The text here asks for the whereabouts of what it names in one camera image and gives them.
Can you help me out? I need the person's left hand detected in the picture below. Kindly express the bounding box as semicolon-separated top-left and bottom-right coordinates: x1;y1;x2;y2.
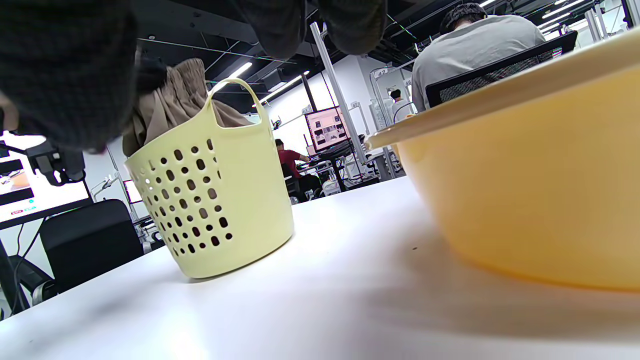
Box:
0;0;168;153

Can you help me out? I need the person's right hand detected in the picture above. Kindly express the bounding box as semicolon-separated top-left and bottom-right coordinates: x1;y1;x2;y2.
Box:
235;0;388;60

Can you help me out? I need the silver metal pole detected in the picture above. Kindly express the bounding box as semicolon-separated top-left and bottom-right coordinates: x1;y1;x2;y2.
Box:
309;22;369;166

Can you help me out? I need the long ceiling light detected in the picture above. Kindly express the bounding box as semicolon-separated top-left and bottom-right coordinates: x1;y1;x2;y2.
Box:
209;62;254;95
259;70;311;105

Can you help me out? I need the computer monitor on desk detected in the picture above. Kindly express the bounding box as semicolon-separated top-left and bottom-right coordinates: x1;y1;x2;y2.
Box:
304;106;352;154

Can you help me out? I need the large computer monitor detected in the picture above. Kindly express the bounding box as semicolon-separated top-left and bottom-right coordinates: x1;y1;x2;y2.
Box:
0;132;94;231

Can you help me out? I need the small computer monitor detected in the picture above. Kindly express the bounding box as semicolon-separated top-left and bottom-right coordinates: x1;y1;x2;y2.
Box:
123;179;144;205

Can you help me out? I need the black office chair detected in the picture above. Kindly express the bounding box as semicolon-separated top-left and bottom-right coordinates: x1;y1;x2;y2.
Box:
425;31;579;109

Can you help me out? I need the yellow perforated plastic basket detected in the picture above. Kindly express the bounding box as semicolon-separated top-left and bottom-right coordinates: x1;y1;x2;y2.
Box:
125;77;295;279

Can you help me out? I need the yellow plastic basin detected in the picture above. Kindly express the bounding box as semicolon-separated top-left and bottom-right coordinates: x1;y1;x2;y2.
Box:
364;27;640;293

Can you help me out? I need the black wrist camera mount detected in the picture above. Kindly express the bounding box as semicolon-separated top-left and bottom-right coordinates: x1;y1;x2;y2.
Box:
25;140;87;187

